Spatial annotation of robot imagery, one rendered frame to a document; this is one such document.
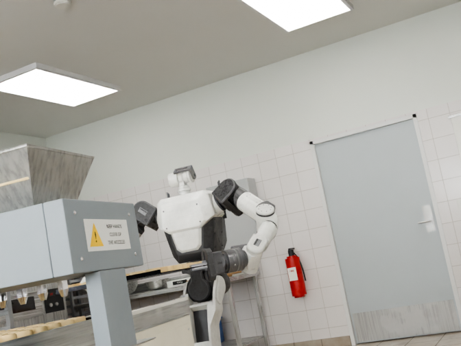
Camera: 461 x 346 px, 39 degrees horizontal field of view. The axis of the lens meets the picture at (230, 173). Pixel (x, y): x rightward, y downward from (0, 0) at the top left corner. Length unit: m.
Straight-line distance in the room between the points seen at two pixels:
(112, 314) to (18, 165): 0.39
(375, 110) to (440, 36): 0.91
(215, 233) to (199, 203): 0.16
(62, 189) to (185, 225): 1.34
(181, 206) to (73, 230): 1.53
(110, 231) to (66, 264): 0.20
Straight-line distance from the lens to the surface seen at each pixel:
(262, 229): 2.62
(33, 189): 1.54
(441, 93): 6.53
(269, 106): 6.99
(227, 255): 2.44
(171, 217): 2.93
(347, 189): 6.66
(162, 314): 2.21
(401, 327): 6.64
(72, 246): 1.41
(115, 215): 1.59
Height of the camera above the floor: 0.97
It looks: 8 degrees up
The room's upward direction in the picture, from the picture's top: 11 degrees counter-clockwise
